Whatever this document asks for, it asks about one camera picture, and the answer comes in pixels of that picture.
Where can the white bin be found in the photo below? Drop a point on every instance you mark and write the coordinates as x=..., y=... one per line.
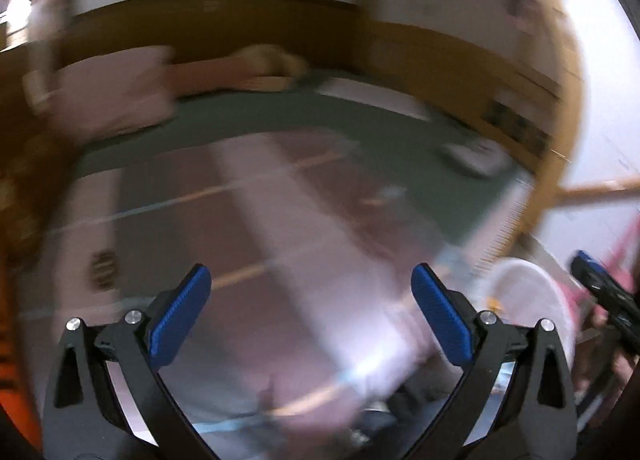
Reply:
x=520, y=300

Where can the pink pillow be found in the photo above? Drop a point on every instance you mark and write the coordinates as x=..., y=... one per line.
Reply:
x=115, y=89

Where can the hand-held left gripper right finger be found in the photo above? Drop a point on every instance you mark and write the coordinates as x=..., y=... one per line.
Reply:
x=442, y=315

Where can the white flat board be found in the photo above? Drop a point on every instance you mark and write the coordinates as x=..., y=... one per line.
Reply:
x=375, y=94

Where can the orange carrot pillow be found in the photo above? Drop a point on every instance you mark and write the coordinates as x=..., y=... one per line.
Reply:
x=15, y=340

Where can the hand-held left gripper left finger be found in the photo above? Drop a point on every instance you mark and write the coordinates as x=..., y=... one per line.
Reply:
x=180, y=312

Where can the dark cloth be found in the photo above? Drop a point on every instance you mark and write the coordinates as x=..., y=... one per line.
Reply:
x=415, y=395

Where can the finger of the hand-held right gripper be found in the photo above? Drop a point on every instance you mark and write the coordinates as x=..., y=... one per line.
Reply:
x=592, y=277

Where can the pink rod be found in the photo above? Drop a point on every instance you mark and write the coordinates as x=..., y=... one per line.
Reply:
x=617, y=255

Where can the green quilted bed sheet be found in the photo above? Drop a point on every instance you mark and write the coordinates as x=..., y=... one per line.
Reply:
x=300, y=109

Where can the wooden bed frame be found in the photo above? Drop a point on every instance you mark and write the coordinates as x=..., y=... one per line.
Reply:
x=500, y=89

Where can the pink grey checked blanket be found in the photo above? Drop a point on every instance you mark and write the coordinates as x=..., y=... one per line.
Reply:
x=300, y=240

